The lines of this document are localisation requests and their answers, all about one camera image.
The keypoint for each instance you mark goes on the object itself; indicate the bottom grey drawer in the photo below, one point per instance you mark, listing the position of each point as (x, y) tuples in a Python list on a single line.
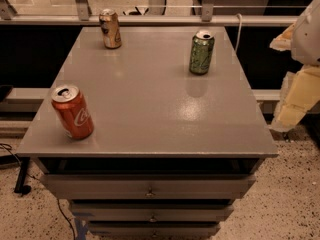
[(154, 230)]

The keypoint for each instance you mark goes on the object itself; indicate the red cola can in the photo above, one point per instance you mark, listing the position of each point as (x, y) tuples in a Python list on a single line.
[(70, 105)]

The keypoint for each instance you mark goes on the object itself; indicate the black stand leg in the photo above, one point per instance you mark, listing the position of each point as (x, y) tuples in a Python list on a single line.
[(21, 187)]

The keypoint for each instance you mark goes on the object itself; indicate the green soda can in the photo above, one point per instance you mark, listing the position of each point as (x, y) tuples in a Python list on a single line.
[(201, 52)]

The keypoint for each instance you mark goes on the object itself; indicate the grey drawer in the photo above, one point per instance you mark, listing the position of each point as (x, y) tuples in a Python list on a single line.
[(154, 230), (129, 187), (151, 212)]

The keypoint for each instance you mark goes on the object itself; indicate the middle grey drawer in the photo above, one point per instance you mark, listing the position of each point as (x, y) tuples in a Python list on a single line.
[(151, 212)]

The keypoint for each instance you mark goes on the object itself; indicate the grey drawer cabinet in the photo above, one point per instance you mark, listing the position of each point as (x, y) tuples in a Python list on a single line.
[(151, 115)]

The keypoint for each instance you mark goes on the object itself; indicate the gold brown soda can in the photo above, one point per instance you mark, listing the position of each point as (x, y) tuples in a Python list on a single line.
[(110, 28)]

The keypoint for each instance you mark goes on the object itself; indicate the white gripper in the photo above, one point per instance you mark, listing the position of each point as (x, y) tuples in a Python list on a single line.
[(308, 37)]

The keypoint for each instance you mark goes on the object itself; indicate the top grey drawer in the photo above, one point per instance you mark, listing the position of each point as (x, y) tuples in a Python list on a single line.
[(129, 187)]

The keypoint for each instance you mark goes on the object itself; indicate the grey metal railing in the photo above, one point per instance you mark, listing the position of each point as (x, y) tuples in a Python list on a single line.
[(86, 13)]

